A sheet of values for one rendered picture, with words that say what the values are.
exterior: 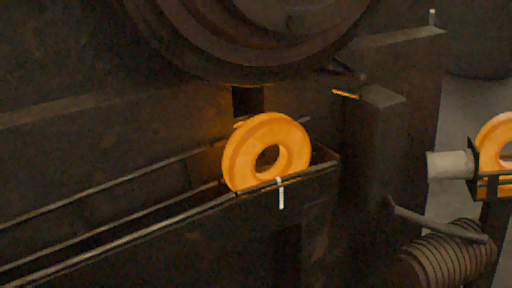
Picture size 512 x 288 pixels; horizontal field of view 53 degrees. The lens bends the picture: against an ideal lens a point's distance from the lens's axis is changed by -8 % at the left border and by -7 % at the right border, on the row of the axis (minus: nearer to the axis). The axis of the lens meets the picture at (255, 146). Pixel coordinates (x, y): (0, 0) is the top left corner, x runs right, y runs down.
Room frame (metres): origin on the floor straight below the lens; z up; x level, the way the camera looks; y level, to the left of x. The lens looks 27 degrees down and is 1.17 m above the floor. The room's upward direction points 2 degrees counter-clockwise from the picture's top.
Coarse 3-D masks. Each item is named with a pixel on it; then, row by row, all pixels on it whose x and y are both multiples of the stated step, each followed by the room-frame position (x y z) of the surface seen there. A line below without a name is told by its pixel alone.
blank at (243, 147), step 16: (272, 112) 0.81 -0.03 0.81; (240, 128) 0.78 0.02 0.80; (256, 128) 0.77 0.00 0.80; (272, 128) 0.78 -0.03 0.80; (288, 128) 0.79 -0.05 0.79; (240, 144) 0.75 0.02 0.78; (256, 144) 0.77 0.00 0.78; (272, 144) 0.78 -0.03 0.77; (288, 144) 0.79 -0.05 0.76; (304, 144) 0.81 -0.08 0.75; (224, 160) 0.76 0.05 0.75; (240, 160) 0.75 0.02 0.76; (288, 160) 0.80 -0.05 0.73; (304, 160) 0.81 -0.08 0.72; (224, 176) 0.77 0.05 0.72; (240, 176) 0.75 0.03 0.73; (256, 176) 0.77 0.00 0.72; (272, 176) 0.79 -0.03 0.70
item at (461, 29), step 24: (456, 0) 3.17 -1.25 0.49; (480, 0) 3.08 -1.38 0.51; (504, 0) 3.06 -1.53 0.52; (456, 24) 3.16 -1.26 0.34; (480, 24) 3.08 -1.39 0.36; (504, 24) 3.07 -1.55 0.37; (456, 48) 3.15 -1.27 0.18; (480, 48) 3.07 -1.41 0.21; (504, 48) 3.08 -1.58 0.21; (456, 72) 3.14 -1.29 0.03; (480, 72) 3.07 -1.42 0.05; (504, 72) 3.09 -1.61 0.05
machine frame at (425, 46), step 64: (0, 0) 0.72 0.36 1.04; (64, 0) 0.77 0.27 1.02; (384, 0) 1.06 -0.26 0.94; (0, 64) 0.72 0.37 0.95; (64, 64) 0.76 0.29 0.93; (128, 64) 0.81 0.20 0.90; (384, 64) 0.99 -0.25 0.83; (0, 128) 0.66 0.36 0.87; (64, 128) 0.70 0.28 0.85; (128, 128) 0.75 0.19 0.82; (192, 128) 0.80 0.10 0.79; (320, 128) 0.92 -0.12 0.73; (0, 192) 0.65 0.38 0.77; (64, 192) 0.69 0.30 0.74; (128, 192) 0.74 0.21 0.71; (0, 256) 0.63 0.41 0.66; (64, 256) 0.68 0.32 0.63; (256, 256) 0.85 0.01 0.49; (384, 256) 1.01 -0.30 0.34
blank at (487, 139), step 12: (492, 120) 0.86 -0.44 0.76; (504, 120) 0.84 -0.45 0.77; (480, 132) 0.86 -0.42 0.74; (492, 132) 0.84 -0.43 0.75; (504, 132) 0.84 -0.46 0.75; (480, 144) 0.84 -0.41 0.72; (492, 144) 0.84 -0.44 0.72; (480, 156) 0.84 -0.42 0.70; (492, 156) 0.84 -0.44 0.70; (480, 168) 0.84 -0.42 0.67; (492, 168) 0.84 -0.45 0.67; (504, 168) 0.84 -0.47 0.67
